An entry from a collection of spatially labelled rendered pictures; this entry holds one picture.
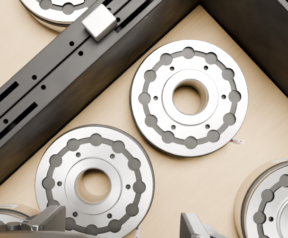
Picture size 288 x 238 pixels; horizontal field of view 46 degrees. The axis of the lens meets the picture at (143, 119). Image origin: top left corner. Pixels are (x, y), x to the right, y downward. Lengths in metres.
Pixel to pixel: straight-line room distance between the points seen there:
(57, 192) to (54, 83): 0.11
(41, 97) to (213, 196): 0.19
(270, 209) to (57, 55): 0.21
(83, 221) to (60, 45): 0.15
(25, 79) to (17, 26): 0.13
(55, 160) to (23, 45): 0.12
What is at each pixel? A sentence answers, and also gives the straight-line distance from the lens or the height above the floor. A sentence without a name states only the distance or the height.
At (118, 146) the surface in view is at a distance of 0.29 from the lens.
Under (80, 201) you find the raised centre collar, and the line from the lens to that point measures 0.30.
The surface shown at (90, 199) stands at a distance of 0.31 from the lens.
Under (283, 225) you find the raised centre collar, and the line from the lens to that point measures 0.32.
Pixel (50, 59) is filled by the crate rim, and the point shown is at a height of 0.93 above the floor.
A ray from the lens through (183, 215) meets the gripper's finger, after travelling 0.16.
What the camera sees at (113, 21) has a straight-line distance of 0.22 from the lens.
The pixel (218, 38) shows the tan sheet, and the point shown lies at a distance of 0.34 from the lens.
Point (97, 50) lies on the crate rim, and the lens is 0.23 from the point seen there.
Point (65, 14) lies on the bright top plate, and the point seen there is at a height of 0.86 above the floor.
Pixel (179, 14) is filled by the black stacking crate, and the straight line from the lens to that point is 0.32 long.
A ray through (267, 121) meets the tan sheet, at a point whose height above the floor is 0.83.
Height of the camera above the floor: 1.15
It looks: 88 degrees down
